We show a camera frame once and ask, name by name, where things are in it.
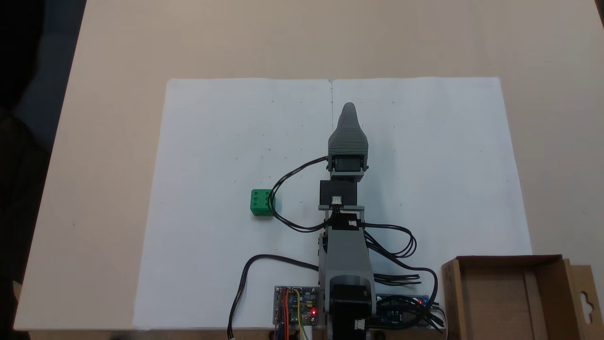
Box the brown cardboard box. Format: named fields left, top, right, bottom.
left=441, top=254, right=604, bottom=340

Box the coloured jumper wire bundle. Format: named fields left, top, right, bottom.
left=277, top=288, right=313, bottom=340

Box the black shoulder motor cable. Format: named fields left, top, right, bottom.
left=373, top=268, right=447, bottom=333

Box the circuit board with jumper wires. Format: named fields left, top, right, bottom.
left=274, top=285, right=319, bottom=327

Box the white paper sheet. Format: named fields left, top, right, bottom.
left=133, top=78, right=334, bottom=330
left=330, top=76, right=533, bottom=329

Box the black wrist motor cable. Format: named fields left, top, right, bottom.
left=362, top=222, right=418, bottom=259

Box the black gripper motor cable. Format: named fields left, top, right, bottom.
left=270, top=157, right=338, bottom=233

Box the long black power cable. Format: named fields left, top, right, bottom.
left=227, top=255, right=321, bottom=339

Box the green die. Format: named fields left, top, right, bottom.
left=249, top=189, right=276, bottom=217

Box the blue circuit board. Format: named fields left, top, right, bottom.
left=376, top=294, right=446, bottom=329

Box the grey ribbed moving gripper finger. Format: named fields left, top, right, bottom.
left=327, top=102, right=369, bottom=171

